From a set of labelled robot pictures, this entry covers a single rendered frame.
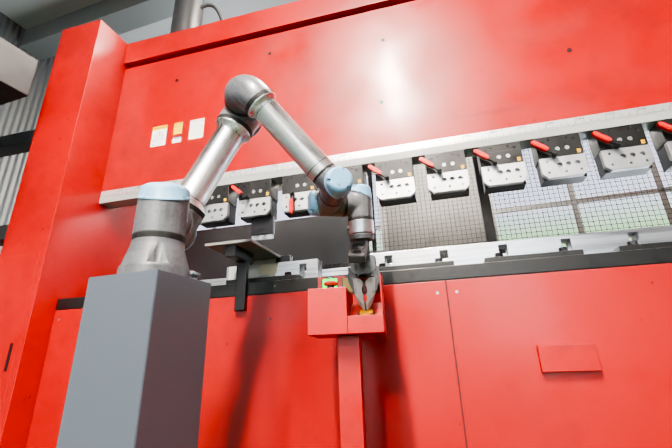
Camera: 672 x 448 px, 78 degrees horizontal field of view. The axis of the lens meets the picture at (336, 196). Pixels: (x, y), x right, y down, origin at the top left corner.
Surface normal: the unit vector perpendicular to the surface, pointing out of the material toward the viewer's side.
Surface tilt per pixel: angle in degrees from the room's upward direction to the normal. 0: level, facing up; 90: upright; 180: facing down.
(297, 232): 90
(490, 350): 90
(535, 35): 90
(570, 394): 90
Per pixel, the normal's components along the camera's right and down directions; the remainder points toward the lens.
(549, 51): -0.27, -0.36
